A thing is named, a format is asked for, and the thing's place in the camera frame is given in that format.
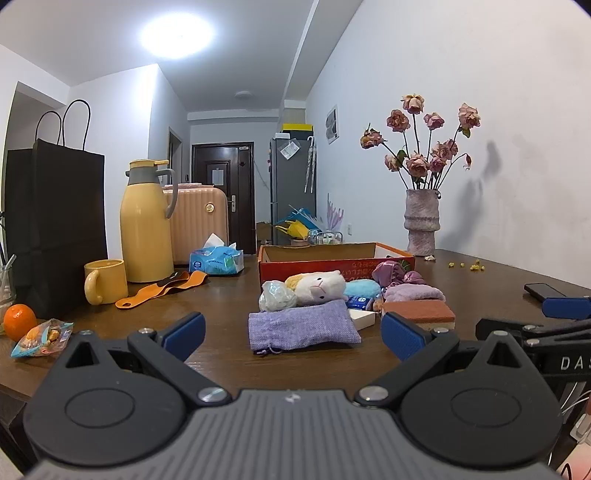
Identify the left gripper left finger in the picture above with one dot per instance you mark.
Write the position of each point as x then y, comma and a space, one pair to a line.
162, 355

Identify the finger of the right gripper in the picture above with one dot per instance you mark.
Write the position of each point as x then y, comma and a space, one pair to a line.
567, 308

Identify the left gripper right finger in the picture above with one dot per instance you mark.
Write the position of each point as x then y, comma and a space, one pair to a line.
422, 353

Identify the brown scrub sponge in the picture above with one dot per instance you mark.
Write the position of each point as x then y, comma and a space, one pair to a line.
428, 314

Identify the lavender towel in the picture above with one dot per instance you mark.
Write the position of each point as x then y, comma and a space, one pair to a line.
413, 292

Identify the white wedge sponge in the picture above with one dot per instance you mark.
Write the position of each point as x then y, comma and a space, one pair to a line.
362, 319

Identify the purple satin scrunchies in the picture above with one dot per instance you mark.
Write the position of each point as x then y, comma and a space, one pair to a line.
391, 273

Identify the blue fluffy heart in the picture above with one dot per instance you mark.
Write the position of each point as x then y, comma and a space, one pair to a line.
368, 288

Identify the purple drawstring pouch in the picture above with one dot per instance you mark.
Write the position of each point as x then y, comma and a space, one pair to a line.
302, 327

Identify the plastic white ball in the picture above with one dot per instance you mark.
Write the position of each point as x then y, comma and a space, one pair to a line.
276, 296

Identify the white yellow plush toy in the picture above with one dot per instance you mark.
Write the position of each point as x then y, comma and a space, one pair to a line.
318, 287

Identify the person right hand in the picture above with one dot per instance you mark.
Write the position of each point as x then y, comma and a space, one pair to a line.
576, 467

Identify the black smartphone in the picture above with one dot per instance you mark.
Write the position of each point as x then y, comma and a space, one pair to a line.
542, 291

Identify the blue wet wipes pack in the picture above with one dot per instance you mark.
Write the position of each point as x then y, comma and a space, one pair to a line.
360, 303

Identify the yellow ceramic mug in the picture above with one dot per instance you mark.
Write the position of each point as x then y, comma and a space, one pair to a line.
105, 281

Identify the yellow petal crumbs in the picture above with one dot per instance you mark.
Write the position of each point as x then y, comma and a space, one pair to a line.
474, 267

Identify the blue tissue pack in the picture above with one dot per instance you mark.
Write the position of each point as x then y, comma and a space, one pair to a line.
216, 258

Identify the red cardboard box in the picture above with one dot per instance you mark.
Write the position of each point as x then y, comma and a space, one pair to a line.
353, 260

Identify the snack packet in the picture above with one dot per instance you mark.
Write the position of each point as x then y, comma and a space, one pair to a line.
47, 338

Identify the pink textured vase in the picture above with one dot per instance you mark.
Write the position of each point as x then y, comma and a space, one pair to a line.
422, 221

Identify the pink ribbed suitcase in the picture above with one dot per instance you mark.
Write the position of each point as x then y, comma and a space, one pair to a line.
200, 210

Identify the orange fruit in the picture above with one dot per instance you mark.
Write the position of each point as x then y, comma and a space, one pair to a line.
18, 320

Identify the yellow thermos jug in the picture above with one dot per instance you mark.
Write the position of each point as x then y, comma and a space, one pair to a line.
145, 215

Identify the yellow blue toy pile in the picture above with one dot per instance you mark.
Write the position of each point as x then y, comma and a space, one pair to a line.
300, 224

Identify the dried pink roses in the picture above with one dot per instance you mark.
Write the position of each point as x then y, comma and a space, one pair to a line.
422, 161

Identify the black paper shopping bag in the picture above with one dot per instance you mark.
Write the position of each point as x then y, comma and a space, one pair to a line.
54, 222

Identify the grey refrigerator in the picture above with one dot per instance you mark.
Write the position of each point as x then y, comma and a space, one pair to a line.
291, 183

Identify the ceiling light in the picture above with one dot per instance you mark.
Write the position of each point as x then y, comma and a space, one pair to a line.
176, 35

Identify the wire storage cart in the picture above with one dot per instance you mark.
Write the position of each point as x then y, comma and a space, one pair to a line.
318, 237

